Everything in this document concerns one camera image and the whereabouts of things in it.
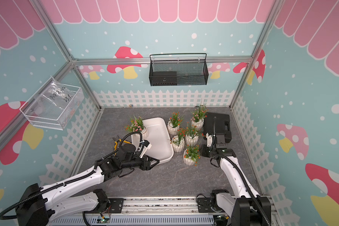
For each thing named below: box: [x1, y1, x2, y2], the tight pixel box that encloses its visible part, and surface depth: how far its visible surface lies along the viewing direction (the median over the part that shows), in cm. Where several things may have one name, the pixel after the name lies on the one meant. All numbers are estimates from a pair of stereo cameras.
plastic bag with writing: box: [34, 75, 75, 109], surface depth 75 cm
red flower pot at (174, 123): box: [167, 112, 183, 135], surface depth 101 cm
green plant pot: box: [185, 124, 202, 147], surface depth 96 cm
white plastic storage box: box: [131, 116, 175, 164], surface depth 102 cm
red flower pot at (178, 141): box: [169, 128, 186, 153], surface depth 92 cm
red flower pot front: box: [183, 144, 201, 167], surface depth 84 cm
